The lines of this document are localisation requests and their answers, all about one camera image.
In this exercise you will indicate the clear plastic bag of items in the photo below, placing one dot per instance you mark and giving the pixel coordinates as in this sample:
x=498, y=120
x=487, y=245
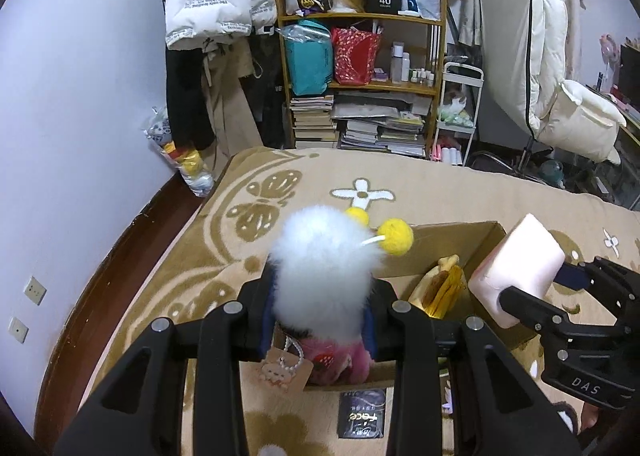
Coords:
x=182, y=161

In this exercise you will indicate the pink white soft sponge block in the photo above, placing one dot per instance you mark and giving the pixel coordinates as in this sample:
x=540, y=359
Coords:
x=520, y=261

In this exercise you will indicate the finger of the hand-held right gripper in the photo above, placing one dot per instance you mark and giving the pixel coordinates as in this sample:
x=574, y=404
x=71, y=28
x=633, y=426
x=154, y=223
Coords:
x=570, y=277
x=530, y=308

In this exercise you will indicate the cluttered desk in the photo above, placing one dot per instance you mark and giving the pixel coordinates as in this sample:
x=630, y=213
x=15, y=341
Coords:
x=627, y=101

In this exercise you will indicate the small white pompom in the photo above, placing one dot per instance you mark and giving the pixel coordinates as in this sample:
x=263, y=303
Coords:
x=270, y=451

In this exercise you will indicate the black hanging garment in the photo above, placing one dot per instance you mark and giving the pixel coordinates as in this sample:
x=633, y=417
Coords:
x=267, y=96

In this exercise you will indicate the wooden shelf unit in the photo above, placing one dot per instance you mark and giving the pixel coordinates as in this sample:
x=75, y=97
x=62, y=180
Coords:
x=440, y=36

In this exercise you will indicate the white wall outlet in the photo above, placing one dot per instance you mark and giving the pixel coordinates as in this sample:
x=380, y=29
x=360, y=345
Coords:
x=35, y=290
x=18, y=330

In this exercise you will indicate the black white plush item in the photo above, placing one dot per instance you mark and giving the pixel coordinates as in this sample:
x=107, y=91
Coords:
x=565, y=418

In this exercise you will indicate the white metal cart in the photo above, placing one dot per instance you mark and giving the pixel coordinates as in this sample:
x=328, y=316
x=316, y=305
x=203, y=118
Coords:
x=477, y=81

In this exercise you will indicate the teal bag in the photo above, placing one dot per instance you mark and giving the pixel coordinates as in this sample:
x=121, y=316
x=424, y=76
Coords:
x=310, y=59

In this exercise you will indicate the cardboard box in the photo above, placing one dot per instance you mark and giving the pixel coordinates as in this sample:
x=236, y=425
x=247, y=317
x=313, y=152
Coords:
x=440, y=246

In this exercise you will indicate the pink fan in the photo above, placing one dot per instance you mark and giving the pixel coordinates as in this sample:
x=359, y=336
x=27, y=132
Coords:
x=611, y=49

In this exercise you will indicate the stack of books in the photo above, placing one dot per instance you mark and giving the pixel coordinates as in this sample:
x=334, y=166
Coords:
x=311, y=121

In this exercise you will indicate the dark tissue pack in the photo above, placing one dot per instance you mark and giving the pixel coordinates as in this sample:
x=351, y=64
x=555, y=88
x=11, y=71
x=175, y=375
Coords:
x=362, y=413

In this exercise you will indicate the tall white bottle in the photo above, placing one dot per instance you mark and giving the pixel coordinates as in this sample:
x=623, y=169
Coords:
x=397, y=64

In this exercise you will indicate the cream padded chair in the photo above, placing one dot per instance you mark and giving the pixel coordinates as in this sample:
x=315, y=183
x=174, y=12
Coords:
x=540, y=46

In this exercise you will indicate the short white bottle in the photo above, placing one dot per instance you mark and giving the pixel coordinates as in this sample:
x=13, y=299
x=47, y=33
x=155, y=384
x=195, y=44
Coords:
x=405, y=69

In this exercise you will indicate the black hanging pants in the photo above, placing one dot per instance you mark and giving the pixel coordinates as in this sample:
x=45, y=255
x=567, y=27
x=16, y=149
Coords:
x=187, y=96

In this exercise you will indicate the row of small bottles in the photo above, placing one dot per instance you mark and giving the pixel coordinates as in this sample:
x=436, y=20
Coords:
x=422, y=76

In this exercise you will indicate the beige hanging pants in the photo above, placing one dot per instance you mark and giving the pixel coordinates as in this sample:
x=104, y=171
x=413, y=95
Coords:
x=232, y=106

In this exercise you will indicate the small purple box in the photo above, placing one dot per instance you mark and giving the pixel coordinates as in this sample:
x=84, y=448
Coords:
x=381, y=75

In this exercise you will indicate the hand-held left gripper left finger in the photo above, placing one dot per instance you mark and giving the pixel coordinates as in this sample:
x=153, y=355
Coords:
x=264, y=341

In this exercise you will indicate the teal jug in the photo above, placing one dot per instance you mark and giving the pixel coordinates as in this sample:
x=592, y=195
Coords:
x=552, y=174

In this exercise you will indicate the pale plush toy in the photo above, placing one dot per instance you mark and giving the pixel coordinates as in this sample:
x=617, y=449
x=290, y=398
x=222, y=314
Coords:
x=456, y=111

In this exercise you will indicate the beige patterned blanket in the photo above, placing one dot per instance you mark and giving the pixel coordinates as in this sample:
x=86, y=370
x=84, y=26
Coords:
x=225, y=246

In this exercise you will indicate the pile of magazines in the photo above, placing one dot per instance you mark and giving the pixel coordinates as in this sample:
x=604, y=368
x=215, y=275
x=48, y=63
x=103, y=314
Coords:
x=385, y=126

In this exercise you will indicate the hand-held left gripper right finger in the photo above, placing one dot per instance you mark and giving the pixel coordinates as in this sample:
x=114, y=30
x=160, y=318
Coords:
x=370, y=336

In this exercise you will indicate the yellow plush toy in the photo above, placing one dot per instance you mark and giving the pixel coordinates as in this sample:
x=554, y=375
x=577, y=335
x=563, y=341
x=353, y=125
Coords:
x=440, y=288

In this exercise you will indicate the red patterned bag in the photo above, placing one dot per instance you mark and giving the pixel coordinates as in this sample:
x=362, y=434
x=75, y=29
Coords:
x=355, y=56

